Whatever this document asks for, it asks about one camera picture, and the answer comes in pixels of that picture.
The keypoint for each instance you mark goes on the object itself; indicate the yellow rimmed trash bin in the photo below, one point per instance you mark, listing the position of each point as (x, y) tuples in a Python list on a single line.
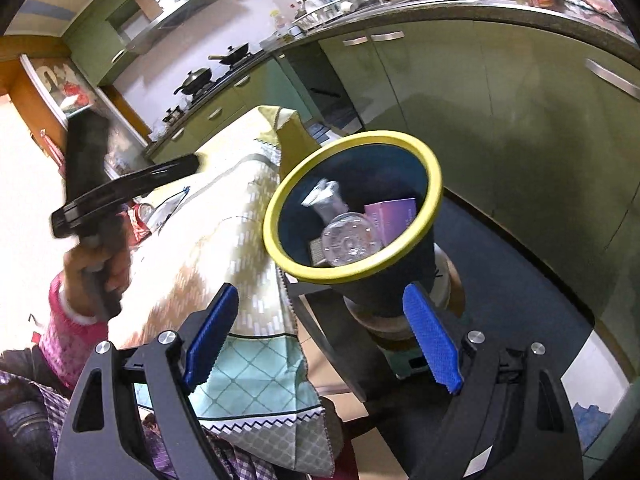
[(369, 167)]

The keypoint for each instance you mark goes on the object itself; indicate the grey ridged object in bin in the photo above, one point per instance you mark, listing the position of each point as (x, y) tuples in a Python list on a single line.
[(316, 253)]

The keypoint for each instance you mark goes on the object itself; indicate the small steel pot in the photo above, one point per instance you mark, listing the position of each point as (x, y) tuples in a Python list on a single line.
[(172, 115)]

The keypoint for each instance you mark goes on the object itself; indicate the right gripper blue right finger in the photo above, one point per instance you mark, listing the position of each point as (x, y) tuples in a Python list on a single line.
[(439, 350)]

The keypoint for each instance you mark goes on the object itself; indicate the person left hand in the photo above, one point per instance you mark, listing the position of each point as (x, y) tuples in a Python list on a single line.
[(96, 270)]

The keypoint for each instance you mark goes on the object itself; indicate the steel range hood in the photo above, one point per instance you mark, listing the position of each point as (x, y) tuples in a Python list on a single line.
[(142, 23)]

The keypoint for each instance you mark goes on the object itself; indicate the cooking oil bottle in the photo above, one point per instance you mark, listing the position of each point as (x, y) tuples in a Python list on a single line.
[(280, 25)]

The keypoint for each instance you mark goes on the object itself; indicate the white dish rack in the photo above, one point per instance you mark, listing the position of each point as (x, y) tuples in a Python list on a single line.
[(312, 14)]

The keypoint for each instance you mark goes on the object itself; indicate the white snack bag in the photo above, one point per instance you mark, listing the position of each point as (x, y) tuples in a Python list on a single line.
[(165, 210)]

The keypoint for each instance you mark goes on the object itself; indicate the red cola can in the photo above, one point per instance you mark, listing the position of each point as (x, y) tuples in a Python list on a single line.
[(137, 231)]

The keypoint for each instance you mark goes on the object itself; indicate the black wok with lid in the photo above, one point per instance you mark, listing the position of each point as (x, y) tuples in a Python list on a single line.
[(195, 81)]

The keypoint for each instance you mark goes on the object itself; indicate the patterned tablecloth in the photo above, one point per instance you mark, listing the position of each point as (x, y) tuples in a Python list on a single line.
[(258, 395)]

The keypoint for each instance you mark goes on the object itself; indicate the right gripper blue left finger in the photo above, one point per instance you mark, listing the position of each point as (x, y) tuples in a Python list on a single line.
[(203, 334)]

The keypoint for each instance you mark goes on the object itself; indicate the purple cardboard box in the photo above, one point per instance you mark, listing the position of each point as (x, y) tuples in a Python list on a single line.
[(391, 217)]

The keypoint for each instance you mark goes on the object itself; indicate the black frying pan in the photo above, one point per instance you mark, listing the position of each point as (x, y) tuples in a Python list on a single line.
[(232, 56)]

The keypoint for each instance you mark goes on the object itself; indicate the pink sleeve forearm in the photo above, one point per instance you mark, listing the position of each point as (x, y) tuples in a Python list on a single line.
[(70, 337)]

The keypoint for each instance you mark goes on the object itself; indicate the green base cabinets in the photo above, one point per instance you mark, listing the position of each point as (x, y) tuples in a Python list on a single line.
[(533, 115)]

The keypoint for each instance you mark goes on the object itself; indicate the clear plastic bottle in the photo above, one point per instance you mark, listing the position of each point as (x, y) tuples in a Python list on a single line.
[(347, 236)]

